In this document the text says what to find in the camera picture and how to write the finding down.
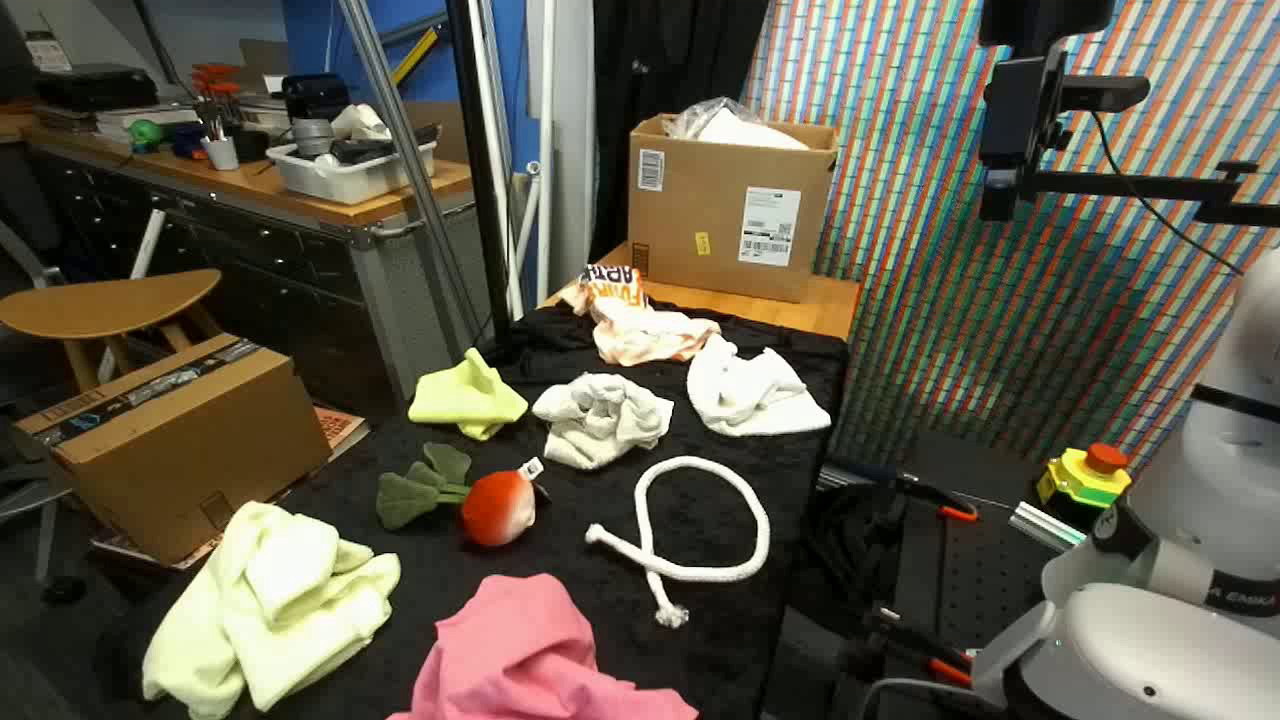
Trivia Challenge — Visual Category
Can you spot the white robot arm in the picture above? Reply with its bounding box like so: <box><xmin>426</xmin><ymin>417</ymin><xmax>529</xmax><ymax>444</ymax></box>
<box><xmin>971</xmin><ymin>250</ymin><xmax>1280</xmax><ymax>720</ymax></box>

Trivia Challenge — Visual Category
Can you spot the red radish plush toy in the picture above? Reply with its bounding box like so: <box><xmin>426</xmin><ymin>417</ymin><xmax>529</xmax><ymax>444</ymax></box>
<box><xmin>377</xmin><ymin>444</ymin><xmax>543</xmax><ymax>548</ymax></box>

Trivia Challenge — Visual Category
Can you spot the wooden stool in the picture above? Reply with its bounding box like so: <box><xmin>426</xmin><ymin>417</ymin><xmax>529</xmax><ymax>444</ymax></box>
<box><xmin>0</xmin><ymin>267</ymin><xmax>221</xmax><ymax>388</ymax></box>

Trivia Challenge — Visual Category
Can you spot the white terry towel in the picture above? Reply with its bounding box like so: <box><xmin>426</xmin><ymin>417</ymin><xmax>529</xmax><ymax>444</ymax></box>
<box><xmin>687</xmin><ymin>338</ymin><xmax>832</xmax><ymax>437</ymax></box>

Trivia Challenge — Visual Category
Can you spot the small yellow-green cloth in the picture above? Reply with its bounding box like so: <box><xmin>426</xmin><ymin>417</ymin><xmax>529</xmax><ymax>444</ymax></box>
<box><xmin>406</xmin><ymin>348</ymin><xmax>529</xmax><ymax>439</ymax></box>

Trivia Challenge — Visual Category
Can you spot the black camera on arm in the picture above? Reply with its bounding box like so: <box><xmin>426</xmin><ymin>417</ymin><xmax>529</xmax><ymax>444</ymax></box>
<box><xmin>981</xmin><ymin>0</ymin><xmax>1280</xmax><ymax>228</ymax></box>

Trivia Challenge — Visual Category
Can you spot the peach printed t-shirt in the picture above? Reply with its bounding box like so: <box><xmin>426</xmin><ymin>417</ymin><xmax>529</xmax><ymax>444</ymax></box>
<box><xmin>556</xmin><ymin>265</ymin><xmax>720</xmax><ymax>369</ymax></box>

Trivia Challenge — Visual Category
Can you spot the white crumpled cloth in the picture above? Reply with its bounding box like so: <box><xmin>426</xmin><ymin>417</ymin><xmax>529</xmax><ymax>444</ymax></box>
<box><xmin>530</xmin><ymin>374</ymin><xmax>671</xmax><ymax>472</ymax></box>

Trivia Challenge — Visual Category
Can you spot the cardboard box on table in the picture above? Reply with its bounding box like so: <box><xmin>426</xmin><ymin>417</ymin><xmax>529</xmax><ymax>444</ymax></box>
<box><xmin>628</xmin><ymin>101</ymin><xmax>834</xmax><ymax>299</ymax></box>

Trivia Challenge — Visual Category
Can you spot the yellow emergency stop button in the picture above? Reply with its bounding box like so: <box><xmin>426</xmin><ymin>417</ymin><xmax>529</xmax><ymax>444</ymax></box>
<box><xmin>1036</xmin><ymin>439</ymin><xmax>1130</xmax><ymax>507</ymax></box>

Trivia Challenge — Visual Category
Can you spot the pink cloth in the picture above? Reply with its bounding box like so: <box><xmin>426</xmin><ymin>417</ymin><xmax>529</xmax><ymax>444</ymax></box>
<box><xmin>388</xmin><ymin>573</ymin><xmax>695</xmax><ymax>720</ymax></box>

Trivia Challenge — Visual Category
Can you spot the white rope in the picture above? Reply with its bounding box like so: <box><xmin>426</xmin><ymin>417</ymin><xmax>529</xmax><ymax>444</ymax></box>
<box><xmin>581</xmin><ymin>454</ymin><xmax>777</xmax><ymax>631</ymax></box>

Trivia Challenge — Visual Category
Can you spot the white plastic bin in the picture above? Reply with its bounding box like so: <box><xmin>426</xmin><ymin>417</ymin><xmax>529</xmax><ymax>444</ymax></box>
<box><xmin>266</xmin><ymin>141</ymin><xmax>406</xmax><ymax>204</ymax></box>

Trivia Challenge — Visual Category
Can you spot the black table cloth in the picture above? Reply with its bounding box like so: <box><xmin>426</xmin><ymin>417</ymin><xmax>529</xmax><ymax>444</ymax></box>
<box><xmin>96</xmin><ymin>291</ymin><xmax>852</xmax><ymax>720</ymax></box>

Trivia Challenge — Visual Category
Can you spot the large pale green towel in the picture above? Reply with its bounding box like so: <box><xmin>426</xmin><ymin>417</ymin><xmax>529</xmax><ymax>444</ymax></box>
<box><xmin>140</xmin><ymin>499</ymin><xmax>398</xmax><ymax>720</ymax></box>

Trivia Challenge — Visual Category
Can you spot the wooden workbench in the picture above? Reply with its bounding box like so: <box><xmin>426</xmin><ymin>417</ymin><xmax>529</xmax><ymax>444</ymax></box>
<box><xmin>0</xmin><ymin>103</ymin><xmax>487</xmax><ymax>417</ymax></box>

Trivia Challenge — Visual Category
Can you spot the cardboard box on floor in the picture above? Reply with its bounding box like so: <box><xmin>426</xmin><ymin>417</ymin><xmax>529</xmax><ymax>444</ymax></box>
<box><xmin>18</xmin><ymin>338</ymin><xmax>326</xmax><ymax>565</ymax></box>

